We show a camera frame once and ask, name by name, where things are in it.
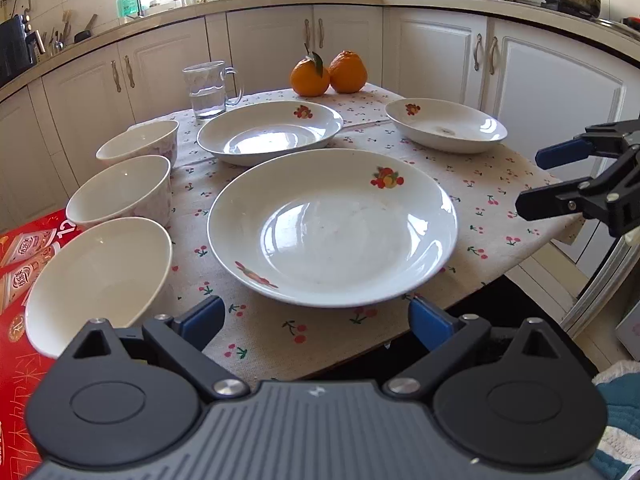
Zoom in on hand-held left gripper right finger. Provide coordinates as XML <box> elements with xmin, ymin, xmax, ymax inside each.
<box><xmin>383</xmin><ymin>298</ymin><xmax>593</xmax><ymax>400</ymax></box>

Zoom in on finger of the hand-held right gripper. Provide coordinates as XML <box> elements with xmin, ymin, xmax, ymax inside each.
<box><xmin>515</xmin><ymin>152</ymin><xmax>640</xmax><ymax>244</ymax></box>
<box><xmin>535</xmin><ymin>118</ymin><xmax>640</xmax><ymax>171</ymax></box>

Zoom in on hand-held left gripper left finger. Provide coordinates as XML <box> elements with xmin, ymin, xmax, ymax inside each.
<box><xmin>59</xmin><ymin>295</ymin><xmax>251</xmax><ymax>405</ymax></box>

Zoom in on plain white bowl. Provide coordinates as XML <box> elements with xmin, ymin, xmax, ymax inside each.
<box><xmin>25</xmin><ymin>217</ymin><xmax>174</xmax><ymax>360</ymax></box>

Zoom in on small white fruit-print plate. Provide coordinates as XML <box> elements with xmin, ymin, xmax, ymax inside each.
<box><xmin>385</xmin><ymin>98</ymin><xmax>509</xmax><ymax>155</ymax></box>

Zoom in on large white fruit-print plate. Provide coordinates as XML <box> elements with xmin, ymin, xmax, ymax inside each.
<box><xmin>207</xmin><ymin>148</ymin><xmax>459</xmax><ymax>309</ymax></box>

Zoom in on white floral bowl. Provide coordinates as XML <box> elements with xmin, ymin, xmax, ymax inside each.
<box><xmin>65</xmin><ymin>155</ymin><xmax>173</xmax><ymax>231</ymax></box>
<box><xmin>96</xmin><ymin>120</ymin><xmax>180</xmax><ymax>168</ymax></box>

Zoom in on medium white fruit-print plate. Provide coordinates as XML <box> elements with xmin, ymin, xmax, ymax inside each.
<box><xmin>196</xmin><ymin>100</ymin><xmax>345</xmax><ymax>167</ymax></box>

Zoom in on cherry-print tablecloth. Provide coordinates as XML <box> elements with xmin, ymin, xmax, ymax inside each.
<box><xmin>125</xmin><ymin>82</ymin><xmax>586</xmax><ymax>381</ymax></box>

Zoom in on white kitchen cabinets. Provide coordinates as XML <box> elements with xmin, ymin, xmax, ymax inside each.
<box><xmin>0</xmin><ymin>2</ymin><xmax>640</xmax><ymax>281</ymax></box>

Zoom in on red printed cardboard box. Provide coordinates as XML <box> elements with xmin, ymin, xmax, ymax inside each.
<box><xmin>0</xmin><ymin>207</ymin><xmax>91</xmax><ymax>480</ymax></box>

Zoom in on teal white striped towel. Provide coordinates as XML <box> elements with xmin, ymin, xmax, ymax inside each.
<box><xmin>592</xmin><ymin>357</ymin><xmax>640</xmax><ymax>480</ymax></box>

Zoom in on orange without leaf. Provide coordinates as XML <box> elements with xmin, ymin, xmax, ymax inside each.
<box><xmin>328</xmin><ymin>50</ymin><xmax>369</xmax><ymax>94</ymax></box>

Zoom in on glass mug with water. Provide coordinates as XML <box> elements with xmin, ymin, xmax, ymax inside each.
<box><xmin>182</xmin><ymin>61</ymin><xmax>244</xmax><ymax>121</ymax></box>

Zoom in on orange with green leaf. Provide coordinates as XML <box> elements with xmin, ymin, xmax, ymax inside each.
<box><xmin>290</xmin><ymin>50</ymin><xmax>332</xmax><ymax>97</ymax></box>

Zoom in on small black pan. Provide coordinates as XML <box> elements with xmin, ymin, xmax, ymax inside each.
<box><xmin>74</xmin><ymin>14</ymin><xmax>99</xmax><ymax>44</ymax></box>

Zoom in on utensil holder with utensils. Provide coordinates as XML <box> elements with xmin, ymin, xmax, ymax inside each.
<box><xmin>42</xmin><ymin>10</ymin><xmax>73</xmax><ymax>56</ymax></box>

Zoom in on aluminium door frame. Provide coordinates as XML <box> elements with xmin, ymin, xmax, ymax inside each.
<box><xmin>560</xmin><ymin>232</ymin><xmax>640</xmax><ymax>338</ymax></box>

